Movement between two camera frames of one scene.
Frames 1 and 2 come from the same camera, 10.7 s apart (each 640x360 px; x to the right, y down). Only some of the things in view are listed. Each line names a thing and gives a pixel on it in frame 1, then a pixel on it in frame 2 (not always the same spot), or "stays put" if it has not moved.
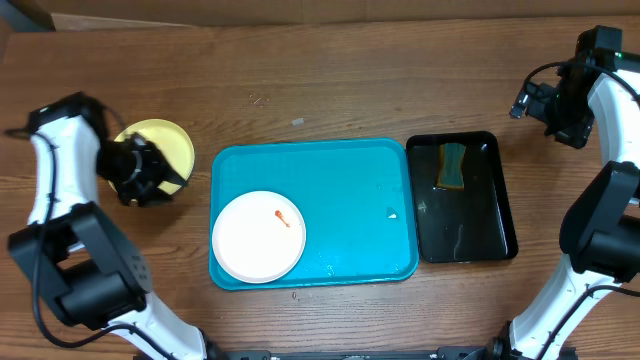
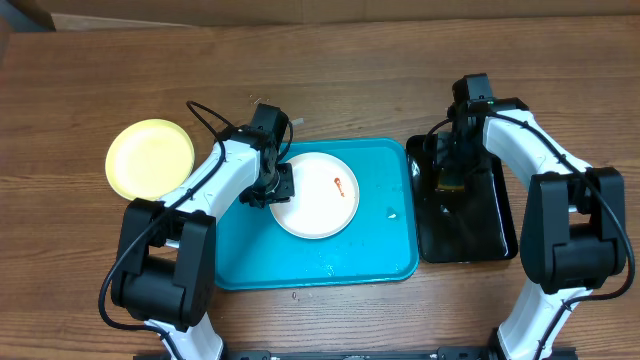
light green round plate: (172, 143) stays put
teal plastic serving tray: (357, 198) stays put
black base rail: (444, 353) stays put
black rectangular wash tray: (451, 225) stays put
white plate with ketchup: (259, 237) -> (326, 197)
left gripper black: (147, 193) -> (285, 195)
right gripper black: (542, 105) -> (451, 163)
